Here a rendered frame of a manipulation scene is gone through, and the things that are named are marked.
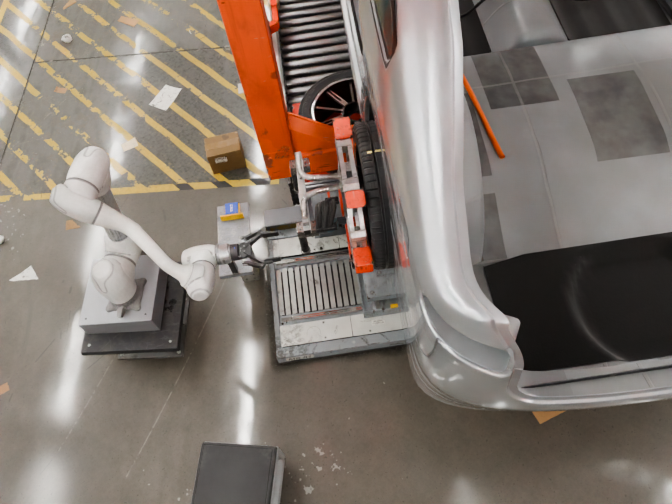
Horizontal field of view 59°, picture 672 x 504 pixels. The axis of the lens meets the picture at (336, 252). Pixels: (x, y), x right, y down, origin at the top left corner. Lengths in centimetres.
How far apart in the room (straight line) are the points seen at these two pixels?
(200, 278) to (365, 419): 118
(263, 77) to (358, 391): 163
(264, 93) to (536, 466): 215
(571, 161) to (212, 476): 204
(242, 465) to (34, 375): 144
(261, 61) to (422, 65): 95
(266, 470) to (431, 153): 165
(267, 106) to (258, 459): 158
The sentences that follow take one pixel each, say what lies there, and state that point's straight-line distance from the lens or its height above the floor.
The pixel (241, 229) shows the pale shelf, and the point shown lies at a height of 45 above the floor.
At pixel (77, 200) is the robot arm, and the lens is 254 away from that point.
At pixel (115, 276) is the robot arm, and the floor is 67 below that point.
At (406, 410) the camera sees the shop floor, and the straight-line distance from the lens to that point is 316.
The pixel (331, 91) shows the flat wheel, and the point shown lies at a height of 48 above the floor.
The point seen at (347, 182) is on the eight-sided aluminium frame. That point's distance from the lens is 241.
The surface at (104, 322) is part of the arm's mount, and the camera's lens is 319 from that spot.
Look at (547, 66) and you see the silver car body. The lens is 303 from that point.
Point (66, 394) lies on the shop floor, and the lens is 362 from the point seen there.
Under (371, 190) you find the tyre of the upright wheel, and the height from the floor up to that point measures 113.
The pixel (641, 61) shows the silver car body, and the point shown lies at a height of 104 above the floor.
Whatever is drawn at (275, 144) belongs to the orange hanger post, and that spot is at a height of 80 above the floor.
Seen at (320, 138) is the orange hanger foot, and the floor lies 76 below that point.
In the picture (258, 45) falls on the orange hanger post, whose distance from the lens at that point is 258.
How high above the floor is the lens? 306
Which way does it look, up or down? 60 degrees down
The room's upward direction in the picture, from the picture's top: 9 degrees counter-clockwise
